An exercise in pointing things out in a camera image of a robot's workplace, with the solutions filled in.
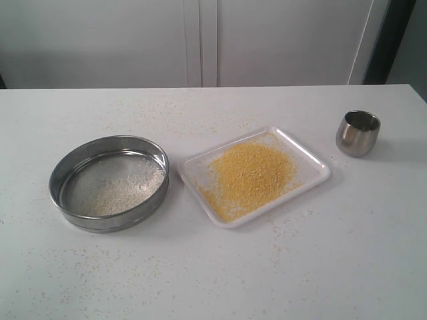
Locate round steel mesh sieve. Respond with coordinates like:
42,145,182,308
49,135,170,233

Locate small steel cup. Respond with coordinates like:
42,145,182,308
336,110,381,157

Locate yellow grain pile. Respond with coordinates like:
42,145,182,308
196,133,301,223

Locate white rectangular tray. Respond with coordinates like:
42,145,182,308
177,126,331,228

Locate white rice grains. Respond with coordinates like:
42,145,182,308
75,164,165,217

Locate white cabinet doors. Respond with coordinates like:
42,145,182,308
1,1,389,89

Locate dark vertical post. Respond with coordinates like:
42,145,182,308
362,0,416,85

